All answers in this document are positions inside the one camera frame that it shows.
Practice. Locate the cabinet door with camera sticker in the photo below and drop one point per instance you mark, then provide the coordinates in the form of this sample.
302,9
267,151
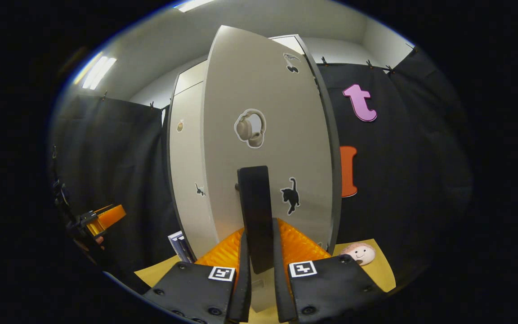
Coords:
187,157

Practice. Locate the pink plush toy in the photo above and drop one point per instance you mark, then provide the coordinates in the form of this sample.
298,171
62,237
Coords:
360,253

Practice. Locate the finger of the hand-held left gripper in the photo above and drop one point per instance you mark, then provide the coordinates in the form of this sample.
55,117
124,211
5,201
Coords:
113,216

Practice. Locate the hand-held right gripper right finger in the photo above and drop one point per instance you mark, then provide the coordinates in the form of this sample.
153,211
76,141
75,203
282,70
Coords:
281,297

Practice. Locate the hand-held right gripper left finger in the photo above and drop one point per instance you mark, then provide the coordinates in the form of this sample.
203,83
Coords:
243,292

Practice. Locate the beige double-door shoe cabinet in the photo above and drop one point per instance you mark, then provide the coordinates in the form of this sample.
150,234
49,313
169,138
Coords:
337,180

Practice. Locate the long ceiling light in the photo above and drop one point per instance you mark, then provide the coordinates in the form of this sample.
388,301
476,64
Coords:
97,72
194,4

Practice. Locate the cabinet door with headphone sticker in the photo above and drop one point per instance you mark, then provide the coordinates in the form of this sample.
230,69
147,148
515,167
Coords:
259,90

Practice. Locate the black backdrop cloth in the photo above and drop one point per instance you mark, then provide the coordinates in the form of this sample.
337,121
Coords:
421,157

